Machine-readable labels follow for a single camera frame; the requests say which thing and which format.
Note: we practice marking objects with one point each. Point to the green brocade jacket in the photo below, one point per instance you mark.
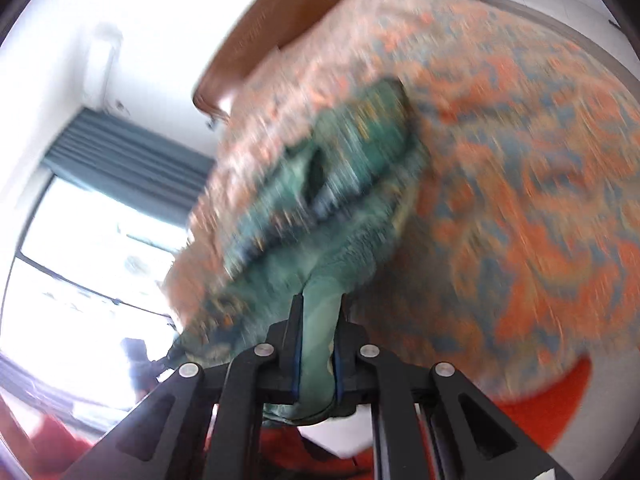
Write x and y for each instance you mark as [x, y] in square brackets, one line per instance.
[328, 215]

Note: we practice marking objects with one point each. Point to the red fabric pile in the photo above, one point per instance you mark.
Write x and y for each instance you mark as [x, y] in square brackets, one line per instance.
[49, 452]

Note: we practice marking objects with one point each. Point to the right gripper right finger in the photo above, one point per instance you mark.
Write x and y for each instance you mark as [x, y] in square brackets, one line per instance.
[399, 395]

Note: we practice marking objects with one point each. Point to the wooden headboard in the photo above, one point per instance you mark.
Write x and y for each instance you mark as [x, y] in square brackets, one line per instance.
[266, 26]

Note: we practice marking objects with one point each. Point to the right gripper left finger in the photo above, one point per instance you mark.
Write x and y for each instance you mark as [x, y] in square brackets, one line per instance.
[267, 373]

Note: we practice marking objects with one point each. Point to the blue-grey curtain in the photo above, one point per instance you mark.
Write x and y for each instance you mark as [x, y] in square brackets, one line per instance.
[138, 168]

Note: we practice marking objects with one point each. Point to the orange floral bedspread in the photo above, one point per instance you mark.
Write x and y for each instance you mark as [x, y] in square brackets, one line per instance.
[521, 251]

